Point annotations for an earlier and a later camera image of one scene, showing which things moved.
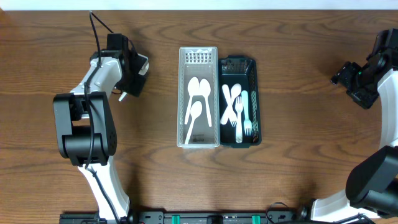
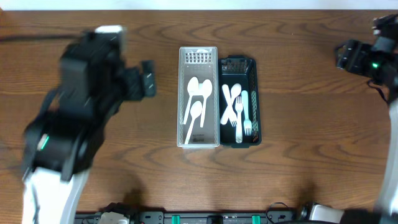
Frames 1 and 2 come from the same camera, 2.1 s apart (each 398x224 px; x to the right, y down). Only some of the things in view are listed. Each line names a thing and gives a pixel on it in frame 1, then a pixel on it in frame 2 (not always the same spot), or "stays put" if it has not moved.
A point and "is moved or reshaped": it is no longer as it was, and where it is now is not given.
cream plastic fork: x=239 y=107 stays put
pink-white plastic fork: x=229 y=106 stays put
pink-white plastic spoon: x=236 y=91 stays put
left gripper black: x=137 y=82 to x=135 y=83
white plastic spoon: x=193 y=89 stays put
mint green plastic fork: x=247 y=124 stays put
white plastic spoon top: x=143 y=72 is moved or reshaped
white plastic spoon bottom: x=195 y=110 stays put
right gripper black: x=346 y=74 to x=357 y=50
